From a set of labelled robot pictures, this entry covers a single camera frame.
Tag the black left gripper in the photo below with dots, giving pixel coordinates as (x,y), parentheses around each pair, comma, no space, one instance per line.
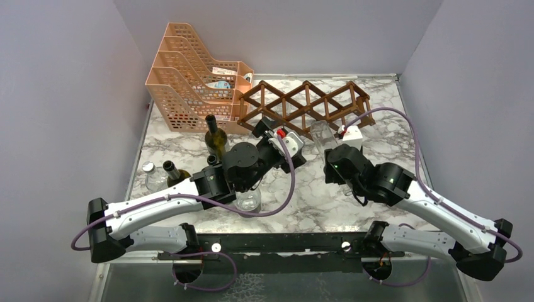
(265,125)

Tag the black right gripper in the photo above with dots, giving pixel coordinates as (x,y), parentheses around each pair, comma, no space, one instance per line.
(332,174)

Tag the clear glass bottle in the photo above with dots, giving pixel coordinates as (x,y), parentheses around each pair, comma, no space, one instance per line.
(254,137)
(323,138)

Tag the dark green wine bottle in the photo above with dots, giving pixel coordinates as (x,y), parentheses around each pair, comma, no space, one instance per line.
(212,160)

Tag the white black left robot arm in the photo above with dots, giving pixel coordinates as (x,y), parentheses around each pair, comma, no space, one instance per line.
(114,229)

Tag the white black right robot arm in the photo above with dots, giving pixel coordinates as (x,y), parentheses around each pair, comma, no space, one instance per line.
(475,244)

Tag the brown wooden wine rack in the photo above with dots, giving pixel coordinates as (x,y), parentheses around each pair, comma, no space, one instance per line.
(305,104)

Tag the green wine bottle white label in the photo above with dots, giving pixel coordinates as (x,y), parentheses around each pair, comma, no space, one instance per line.
(215,138)

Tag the green wine bottle silver neck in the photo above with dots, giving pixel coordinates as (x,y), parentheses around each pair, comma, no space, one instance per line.
(175,175)

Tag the clear bottle silver cap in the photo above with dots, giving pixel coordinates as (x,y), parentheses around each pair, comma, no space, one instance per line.
(155,177)

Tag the clear round jug dark liquid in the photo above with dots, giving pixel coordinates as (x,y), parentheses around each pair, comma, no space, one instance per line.
(249,201)

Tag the blue round item in organizer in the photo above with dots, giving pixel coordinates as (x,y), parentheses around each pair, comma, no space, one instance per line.
(219,85)

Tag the white box in organizer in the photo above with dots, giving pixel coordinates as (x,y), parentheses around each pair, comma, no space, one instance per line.
(223,71)

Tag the peach plastic file organizer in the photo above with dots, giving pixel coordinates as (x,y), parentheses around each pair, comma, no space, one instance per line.
(176,82)

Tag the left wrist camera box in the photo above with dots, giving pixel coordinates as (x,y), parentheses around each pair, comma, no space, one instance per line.
(290,139)

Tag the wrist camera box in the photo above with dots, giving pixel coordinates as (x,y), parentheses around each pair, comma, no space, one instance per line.
(290,139)
(351,135)

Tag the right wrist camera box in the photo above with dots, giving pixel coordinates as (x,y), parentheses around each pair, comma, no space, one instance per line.
(351,135)

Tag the black mounting rail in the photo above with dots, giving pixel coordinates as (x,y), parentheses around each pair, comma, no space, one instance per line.
(275,253)

